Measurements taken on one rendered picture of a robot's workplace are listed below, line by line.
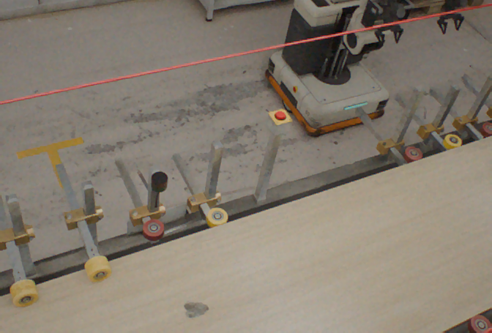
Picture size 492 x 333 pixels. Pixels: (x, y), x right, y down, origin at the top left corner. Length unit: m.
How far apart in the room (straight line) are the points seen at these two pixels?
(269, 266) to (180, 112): 1.98
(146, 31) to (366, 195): 2.63
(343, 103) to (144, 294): 2.21
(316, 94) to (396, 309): 1.96
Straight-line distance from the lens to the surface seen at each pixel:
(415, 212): 2.59
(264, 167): 2.49
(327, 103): 3.87
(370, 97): 4.04
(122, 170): 2.51
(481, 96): 3.18
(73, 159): 3.71
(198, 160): 3.71
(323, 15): 3.73
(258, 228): 2.32
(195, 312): 2.09
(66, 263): 2.45
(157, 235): 2.25
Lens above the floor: 2.77
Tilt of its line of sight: 46 degrees down
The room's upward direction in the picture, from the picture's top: 12 degrees clockwise
